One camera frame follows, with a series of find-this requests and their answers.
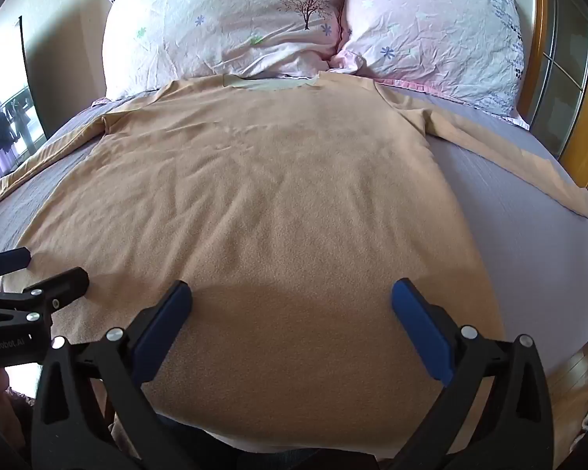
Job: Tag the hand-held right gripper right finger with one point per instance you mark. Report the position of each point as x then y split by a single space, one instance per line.
424 333

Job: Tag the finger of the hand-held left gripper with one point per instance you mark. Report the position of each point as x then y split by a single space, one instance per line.
63 286
5 260

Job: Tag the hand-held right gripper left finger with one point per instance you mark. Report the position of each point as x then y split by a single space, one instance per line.
159 333

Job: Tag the tan long-sleeved shirt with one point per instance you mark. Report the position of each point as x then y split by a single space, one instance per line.
274 196

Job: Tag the window with purple curtain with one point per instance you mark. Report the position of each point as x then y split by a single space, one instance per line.
10 117

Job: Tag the purple bed sheet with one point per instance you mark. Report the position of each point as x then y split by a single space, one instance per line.
529 235

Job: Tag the wooden headboard with glass panels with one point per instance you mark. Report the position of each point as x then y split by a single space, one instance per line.
563 73

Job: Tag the pink floral pillow with tree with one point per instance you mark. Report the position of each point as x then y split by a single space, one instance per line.
225 24

